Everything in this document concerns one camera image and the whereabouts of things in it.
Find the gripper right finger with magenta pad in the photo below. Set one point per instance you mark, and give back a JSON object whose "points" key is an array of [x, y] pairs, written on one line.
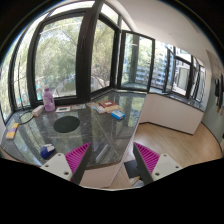
{"points": [[153, 166]]}

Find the round black mouse pad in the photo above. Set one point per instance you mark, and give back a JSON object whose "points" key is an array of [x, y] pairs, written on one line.
{"points": [[66, 124]]}

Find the small beige box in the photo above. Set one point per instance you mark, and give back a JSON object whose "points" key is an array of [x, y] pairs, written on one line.
{"points": [[38, 110]]}

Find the blue and white computer mouse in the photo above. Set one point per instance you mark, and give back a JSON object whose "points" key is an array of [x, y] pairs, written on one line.
{"points": [[46, 150]]}

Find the pink plastic bottle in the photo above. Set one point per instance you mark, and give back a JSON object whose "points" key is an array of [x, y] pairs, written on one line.
{"points": [[48, 99]]}

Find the light blue flat packet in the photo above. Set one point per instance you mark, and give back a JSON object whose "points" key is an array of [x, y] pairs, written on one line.
{"points": [[98, 108]]}

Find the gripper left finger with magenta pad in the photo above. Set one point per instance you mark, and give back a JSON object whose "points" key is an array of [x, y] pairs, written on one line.
{"points": [[70, 166]]}

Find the blue and white box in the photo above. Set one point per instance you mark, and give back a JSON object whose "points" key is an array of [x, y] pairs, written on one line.
{"points": [[118, 115]]}

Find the yellow and purple sponge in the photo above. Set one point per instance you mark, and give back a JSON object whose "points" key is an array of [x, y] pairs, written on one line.
{"points": [[12, 132]]}

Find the red book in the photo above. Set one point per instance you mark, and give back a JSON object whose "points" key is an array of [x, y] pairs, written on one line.
{"points": [[109, 106]]}

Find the black open window frame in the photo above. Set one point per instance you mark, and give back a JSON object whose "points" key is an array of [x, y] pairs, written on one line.
{"points": [[135, 61]]}

